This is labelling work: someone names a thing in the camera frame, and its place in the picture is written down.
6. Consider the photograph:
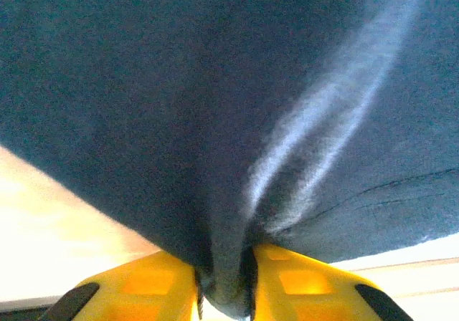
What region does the navy blue t-shirt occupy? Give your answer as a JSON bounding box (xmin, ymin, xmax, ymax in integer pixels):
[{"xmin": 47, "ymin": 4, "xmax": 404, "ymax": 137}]
[{"xmin": 0, "ymin": 0, "xmax": 459, "ymax": 320}]

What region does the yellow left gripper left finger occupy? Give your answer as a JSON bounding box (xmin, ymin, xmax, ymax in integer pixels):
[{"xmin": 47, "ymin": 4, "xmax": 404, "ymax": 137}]
[{"xmin": 45, "ymin": 251, "xmax": 202, "ymax": 321}]

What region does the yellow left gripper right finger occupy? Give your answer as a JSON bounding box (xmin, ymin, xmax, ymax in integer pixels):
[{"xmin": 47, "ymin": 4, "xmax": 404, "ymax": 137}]
[{"xmin": 249, "ymin": 244, "xmax": 414, "ymax": 321}]

